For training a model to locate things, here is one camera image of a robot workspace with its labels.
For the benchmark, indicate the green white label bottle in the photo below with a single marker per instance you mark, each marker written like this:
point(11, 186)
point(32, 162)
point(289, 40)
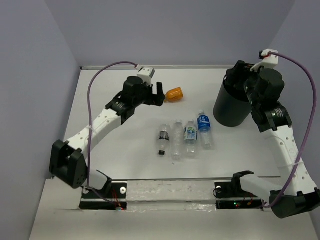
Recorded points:
point(191, 139)

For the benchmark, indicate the orange juice bottle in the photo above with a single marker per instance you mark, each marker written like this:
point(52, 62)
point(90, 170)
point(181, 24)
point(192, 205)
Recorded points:
point(174, 95)

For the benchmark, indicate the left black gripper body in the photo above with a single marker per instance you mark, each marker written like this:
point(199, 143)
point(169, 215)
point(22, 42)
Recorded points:
point(145, 97)

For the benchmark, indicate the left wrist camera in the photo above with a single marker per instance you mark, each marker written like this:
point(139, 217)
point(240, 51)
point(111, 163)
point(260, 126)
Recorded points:
point(146, 74)

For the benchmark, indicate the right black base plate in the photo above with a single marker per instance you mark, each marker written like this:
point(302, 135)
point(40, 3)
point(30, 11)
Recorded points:
point(228, 198)

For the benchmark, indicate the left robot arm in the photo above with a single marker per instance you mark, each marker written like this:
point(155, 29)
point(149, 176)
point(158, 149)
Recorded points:
point(70, 160)

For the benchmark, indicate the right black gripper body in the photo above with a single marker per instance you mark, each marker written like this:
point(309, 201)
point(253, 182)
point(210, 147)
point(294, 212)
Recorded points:
point(248, 77)

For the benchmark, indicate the black cylindrical bin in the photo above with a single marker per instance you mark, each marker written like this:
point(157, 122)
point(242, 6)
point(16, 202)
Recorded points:
point(232, 106)

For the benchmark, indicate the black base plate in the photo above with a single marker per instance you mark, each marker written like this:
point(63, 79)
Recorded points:
point(114, 200)
point(228, 198)

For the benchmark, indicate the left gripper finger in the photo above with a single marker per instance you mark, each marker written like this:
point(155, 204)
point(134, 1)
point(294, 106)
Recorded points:
point(159, 90)
point(157, 101)

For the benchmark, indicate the blue label bottle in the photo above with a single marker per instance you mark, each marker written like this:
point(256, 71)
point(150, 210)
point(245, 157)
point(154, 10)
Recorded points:
point(205, 130)

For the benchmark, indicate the clear unlabeled bottle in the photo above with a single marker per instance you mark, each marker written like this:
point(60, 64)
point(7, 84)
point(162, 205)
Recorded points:
point(177, 140)

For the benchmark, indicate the black label clear bottle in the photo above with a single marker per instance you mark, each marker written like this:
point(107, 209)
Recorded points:
point(163, 139)

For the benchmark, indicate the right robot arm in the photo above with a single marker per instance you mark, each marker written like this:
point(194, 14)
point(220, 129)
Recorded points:
point(297, 193)

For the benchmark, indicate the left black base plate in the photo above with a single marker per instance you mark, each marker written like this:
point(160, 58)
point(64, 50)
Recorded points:
point(114, 200)

